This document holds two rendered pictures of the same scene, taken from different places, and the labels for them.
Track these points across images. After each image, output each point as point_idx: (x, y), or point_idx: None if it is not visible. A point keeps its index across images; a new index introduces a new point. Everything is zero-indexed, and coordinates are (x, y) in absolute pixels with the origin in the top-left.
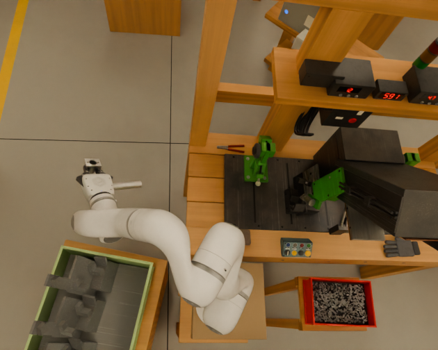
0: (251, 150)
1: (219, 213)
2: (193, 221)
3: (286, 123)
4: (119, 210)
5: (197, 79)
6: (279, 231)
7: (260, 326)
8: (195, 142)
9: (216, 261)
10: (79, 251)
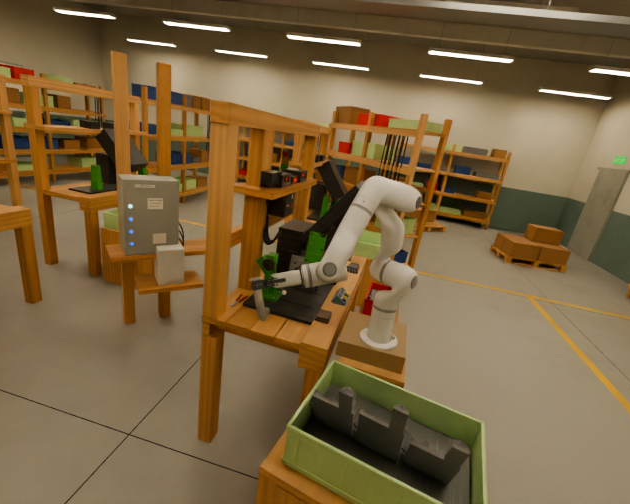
0: (248, 293)
1: (296, 324)
2: (297, 339)
3: (259, 242)
4: (340, 227)
5: (223, 214)
6: (325, 301)
7: (397, 324)
8: (220, 309)
9: None
10: (300, 412)
